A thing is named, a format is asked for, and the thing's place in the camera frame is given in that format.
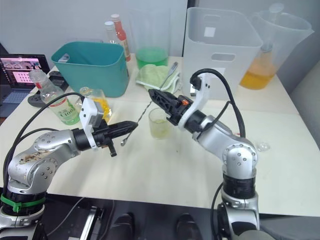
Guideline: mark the clear bottle white cap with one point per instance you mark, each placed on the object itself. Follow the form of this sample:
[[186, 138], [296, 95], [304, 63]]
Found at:
[[110, 32]]

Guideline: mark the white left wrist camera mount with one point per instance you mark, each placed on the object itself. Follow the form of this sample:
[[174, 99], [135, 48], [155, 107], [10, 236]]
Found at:
[[87, 110]]

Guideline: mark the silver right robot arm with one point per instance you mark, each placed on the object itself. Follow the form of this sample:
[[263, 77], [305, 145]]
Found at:
[[240, 157]]

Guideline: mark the clear drinking glass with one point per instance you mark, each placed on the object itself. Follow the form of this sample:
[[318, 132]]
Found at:
[[158, 126]]

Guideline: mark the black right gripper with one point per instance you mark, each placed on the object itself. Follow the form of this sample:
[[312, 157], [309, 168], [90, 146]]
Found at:
[[178, 108]]

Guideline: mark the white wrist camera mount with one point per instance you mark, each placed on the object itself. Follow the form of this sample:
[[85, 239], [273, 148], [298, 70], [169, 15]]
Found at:
[[200, 100], [87, 110]]

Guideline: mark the teal plastic bin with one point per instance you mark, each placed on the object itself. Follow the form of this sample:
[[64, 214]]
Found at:
[[95, 72]]

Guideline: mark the small clear bottle cap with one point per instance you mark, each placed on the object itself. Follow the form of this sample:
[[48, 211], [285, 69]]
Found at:
[[263, 146]]

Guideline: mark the clear pitcher green liquid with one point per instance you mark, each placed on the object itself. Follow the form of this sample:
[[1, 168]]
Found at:
[[151, 55]]

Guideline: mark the open laptop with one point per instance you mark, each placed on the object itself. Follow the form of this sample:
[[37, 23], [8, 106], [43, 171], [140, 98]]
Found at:
[[17, 75]]

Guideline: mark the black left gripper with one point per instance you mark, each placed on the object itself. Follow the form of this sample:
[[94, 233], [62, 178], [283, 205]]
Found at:
[[103, 135]]

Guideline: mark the light green cloth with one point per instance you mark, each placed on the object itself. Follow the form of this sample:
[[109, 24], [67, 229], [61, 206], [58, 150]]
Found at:
[[152, 75]]

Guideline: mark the black metal frame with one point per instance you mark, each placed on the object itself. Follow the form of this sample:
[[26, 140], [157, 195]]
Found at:
[[93, 222]]

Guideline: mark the clear juice bottle green label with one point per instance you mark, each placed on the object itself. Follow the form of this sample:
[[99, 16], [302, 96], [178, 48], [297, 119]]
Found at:
[[53, 96]]

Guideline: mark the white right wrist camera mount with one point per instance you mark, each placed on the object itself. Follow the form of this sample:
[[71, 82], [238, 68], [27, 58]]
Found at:
[[200, 100]]

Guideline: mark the clear pitcher orange liquid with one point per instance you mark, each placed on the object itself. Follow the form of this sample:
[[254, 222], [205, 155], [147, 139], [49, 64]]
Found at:
[[270, 65]]

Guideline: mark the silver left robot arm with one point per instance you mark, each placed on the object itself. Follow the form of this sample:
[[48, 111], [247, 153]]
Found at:
[[50, 142]]

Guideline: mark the red liquid bottle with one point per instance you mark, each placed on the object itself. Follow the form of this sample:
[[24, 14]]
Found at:
[[123, 37]]

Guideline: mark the long metal bar spoon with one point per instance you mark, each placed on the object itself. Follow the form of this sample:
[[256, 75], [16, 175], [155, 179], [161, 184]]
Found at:
[[143, 113]]

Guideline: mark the white plastic bin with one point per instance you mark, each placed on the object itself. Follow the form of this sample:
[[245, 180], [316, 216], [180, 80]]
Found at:
[[220, 40]]

